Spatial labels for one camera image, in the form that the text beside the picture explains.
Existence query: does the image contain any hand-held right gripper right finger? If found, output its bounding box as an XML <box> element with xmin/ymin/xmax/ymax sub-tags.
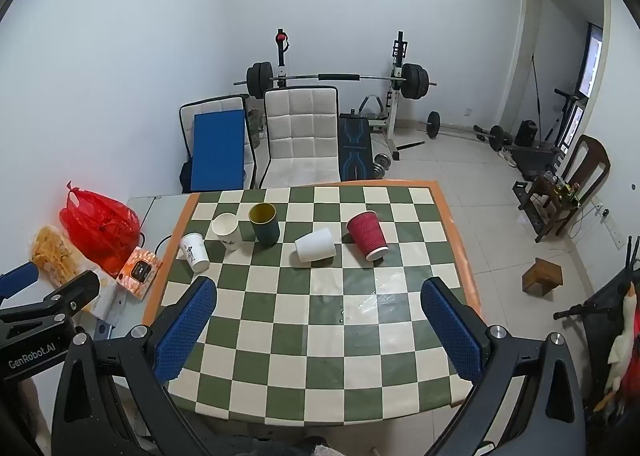
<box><xmin>420</xmin><ymin>276</ymin><xmax>587</xmax><ymax>456</ymax></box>

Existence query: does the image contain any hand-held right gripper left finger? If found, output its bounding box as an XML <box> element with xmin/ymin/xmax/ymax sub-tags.
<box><xmin>51</xmin><ymin>276</ymin><xmax>219</xmax><ymax>456</ymax></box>

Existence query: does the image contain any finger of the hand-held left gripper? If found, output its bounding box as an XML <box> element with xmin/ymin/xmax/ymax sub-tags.
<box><xmin>0</xmin><ymin>262</ymin><xmax>40</xmax><ymax>303</ymax></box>
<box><xmin>0</xmin><ymin>270</ymin><xmax>101</xmax><ymax>326</ymax></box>

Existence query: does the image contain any person's left forearm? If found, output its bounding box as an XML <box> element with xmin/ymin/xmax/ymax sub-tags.
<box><xmin>19</xmin><ymin>378</ymin><xmax>54</xmax><ymax>456</ymax></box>

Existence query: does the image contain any tall white cup black logo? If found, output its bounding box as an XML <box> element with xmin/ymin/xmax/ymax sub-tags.
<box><xmin>179</xmin><ymin>232</ymin><xmax>211</xmax><ymax>273</ymax></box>

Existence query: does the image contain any short white printed paper cup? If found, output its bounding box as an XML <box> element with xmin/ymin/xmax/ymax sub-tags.
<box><xmin>211</xmin><ymin>212</ymin><xmax>242</xmax><ymax>252</ymax></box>

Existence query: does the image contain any dark green cup yellow inside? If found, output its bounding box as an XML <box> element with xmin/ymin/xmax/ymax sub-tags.
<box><xmin>248</xmin><ymin>202</ymin><xmax>281</xmax><ymax>247</ymax></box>

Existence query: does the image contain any red ribbed paper cup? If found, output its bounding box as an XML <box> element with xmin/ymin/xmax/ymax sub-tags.
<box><xmin>346</xmin><ymin>210</ymin><xmax>390</xmax><ymax>263</ymax></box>

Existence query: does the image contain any plain white paper cup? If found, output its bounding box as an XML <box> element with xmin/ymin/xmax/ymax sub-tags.
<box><xmin>294</xmin><ymin>228</ymin><xmax>337</xmax><ymax>264</ymax></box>

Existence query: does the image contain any white cardboard box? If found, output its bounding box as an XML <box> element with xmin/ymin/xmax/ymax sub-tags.
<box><xmin>86</xmin><ymin>270</ymin><xmax>127</xmax><ymax>323</ymax></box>

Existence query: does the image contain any yellow snack bag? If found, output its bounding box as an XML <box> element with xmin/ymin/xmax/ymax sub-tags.
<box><xmin>30</xmin><ymin>225</ymin><xmax>84</xmax><ymax>287</ymax></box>

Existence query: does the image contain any red plastic bag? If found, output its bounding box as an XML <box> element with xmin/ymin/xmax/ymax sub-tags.
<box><xmin>60</xmin><ymin>181</ymin><xmax>142</xmax><ymax>277</ymax></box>

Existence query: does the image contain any orange watch box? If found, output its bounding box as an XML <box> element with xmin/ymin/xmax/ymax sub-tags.
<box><xmin>116</xmin><ymin>246</ymin><xmax>164</xmax><ymax>300</ymax></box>

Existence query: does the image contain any small wooden stool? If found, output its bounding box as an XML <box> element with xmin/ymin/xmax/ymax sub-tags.
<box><xmin>521</xmin><ymin>258</ymin><xmax>564</xmax><ymax>296</ymax></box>

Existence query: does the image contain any white side cabinet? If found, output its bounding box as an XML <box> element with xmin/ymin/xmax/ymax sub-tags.
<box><xmin>75</xmin><ymin>192</ymin><xmax>197</xmax><ymax>353</ymax></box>

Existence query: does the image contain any green white checkered table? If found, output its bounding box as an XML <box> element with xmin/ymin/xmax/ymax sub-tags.
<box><xmin>142</xmin><ymin>179</ymin><xmax>482</xmax><ymax>427</ymax></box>

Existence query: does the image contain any black scooter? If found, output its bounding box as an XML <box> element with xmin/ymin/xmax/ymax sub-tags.
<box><xmin>552</xmin><ymin>235</ymin><xmax>640</xmax><ymax>439</ymax></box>

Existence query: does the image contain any white bird toy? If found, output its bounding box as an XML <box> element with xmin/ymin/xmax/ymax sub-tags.
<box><xmin>592</xmin><ymin>282</ymin><xmax>639</xmax><ymax>413</ymax></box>

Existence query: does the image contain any small metal dumbbell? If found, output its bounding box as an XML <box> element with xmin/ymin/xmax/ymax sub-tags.
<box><xmin>370</xmin><ymin>151</ymin><xmax>394</xmax><ymax>180</ymax></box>

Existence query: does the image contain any blue mat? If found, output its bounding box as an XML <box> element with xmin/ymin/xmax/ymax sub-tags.
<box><xmin>190</xmin><ymin>109</ymin><xmax>247</xmax><ymax>192</ymax></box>

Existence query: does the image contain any black exercise machine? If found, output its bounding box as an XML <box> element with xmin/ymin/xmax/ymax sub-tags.
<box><xmin>509</xmin><ymin>87</ymin><xmax>587</xmax><ymax>183</ymax></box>

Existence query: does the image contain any long barbell on floor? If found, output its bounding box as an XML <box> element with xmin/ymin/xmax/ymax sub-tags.
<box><xmin>417</xmin><ymin>110</ymin><xmax>514</xmax><ymax>153</ymax></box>

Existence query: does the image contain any black weight bench pad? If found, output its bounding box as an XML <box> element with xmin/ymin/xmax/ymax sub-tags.
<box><xmin>337</xmin><ymin>110</ymin><xmax>375</xmax><ymax>183</ymax></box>

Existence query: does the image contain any black cylinder speaker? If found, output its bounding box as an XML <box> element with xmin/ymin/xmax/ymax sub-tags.
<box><xmin>514</xmin><ymin>119</ymin><xmax>539</xmax><ymax>148</ymax></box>

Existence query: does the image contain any dark wooden chair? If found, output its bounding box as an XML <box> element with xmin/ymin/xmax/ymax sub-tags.
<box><xmin>517</xmin><ymin>134</ymin><xmax>612</xmax><ymax>243</ymax></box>

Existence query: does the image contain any white padded folding chair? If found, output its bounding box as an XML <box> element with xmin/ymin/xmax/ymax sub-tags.
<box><xmin>178</xmin><ymin>93</ymin><xmax>259</xmax><ymax>193</ymax></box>

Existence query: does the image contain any white quilted chair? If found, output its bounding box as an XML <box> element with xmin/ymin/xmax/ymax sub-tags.
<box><xmin>257</xmin><ymin>85</ymin><xmax>344</xmax><ymax>190</ymax></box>

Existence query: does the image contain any white weight rack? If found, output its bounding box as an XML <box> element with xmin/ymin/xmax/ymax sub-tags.
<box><xmin>271</xmin><ymin>28</ymin><xmax>426</xmax><ymax>163</ymax></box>

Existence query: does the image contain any barbell with black plates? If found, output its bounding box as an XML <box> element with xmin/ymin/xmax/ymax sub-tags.
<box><xmin>233</xmin><ymin>62</ymin><xmax>437</xmax><ymax>102</ymax></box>

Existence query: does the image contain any window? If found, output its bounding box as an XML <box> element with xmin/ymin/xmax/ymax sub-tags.
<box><xmin>574</xmin><ymin>21</ymin><xmax>604</xmax><ymax>148</ymax></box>

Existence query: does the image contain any black cable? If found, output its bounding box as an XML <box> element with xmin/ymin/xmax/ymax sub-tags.
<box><xmin>139</xmin><ymin>216</ymin><xmax>174</xmax><ymax>258</ymax></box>

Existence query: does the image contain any door frame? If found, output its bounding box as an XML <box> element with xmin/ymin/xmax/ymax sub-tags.
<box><xmin>497</xmin><ymin>0</ymin><xmax>613</xmax><ymax>163</ymax></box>

